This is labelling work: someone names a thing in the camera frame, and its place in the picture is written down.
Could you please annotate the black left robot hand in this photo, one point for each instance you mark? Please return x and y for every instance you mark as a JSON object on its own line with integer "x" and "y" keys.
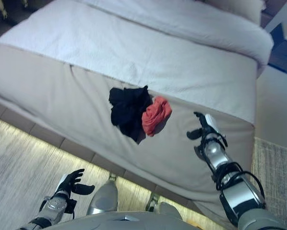
{"x": 70, "y": 183}

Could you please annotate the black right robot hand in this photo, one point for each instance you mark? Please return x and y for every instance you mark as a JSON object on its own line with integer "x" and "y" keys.
{"x": 210, "y": 124}

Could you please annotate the orange garment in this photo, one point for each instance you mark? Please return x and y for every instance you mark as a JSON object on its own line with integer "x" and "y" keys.
{"x": 155, "y": 115}

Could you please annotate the black garment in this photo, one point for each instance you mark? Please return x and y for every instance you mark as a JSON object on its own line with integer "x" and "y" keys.
{"x": 126, "y": 110}

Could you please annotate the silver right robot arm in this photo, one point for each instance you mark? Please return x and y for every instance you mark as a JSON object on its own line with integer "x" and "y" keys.
{"x": 239, "y": 198}

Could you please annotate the beige bed runner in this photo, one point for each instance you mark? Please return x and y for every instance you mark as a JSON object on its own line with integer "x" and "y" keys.
{"x": 62, "y": 95}

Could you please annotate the silver left robot leg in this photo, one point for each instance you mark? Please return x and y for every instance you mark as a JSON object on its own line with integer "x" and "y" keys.
{"x": 104, "y": 196}

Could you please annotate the silver robot torso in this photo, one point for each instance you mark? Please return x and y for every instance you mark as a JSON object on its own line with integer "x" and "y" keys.
{"x": 134, "y": 222}

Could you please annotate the white duvet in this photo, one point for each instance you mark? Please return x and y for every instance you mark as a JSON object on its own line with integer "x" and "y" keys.
{"x": 194, "y": 28}

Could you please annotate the brown wooden nightstand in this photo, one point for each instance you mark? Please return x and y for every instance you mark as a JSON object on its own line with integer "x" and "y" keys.
{"x": 282, "y": 55}

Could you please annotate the plain beige pillow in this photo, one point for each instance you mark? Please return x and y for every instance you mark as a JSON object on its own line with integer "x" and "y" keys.
{"x": 237, "y": 9}

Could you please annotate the white textured coverlet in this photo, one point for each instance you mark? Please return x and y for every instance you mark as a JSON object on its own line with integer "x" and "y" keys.
{"x": 98, "y": 48}

